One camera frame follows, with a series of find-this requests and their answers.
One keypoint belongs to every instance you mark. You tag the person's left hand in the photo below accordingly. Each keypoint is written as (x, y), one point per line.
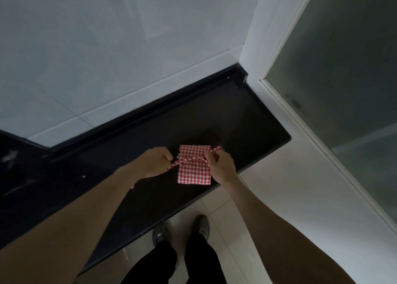
(152, 165)

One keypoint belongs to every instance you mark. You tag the person's right hand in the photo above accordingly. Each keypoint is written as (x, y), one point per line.
(221, 167)

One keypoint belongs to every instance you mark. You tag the person's left fingers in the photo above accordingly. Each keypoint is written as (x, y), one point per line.
(167, 159)

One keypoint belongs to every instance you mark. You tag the person's right thumb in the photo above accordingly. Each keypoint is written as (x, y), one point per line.
(207, 160)

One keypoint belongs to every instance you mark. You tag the red checked fabric strip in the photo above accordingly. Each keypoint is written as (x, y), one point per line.
(190, 159)

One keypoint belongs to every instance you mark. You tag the person's right forearm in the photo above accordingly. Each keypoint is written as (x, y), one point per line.
(288, 240)

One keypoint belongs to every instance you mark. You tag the person's left forearm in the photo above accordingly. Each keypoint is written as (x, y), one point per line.
(68, 231)

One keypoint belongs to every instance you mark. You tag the red checked folded cloth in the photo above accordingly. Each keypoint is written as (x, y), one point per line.
(194, 172)

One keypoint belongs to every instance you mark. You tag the grey right shoe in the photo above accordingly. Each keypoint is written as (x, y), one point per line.
(201, 226)

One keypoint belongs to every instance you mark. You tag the grey shoe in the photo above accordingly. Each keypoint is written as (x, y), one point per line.
(201, 226)
(161, 233)

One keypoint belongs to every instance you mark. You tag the grey left shoe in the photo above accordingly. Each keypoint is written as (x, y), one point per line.
(161, 233)

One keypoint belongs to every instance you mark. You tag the black right trouser leg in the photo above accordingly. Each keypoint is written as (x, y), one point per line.
(203, 260)

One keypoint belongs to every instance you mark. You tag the black trouser leg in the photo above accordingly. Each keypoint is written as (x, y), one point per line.
(203, 260)
(152, 265)

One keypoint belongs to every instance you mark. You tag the black left trouser leg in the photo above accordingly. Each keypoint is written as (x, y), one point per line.
(152, 265)

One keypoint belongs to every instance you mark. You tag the white framed glass door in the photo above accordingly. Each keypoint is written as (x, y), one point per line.
(338, 85)

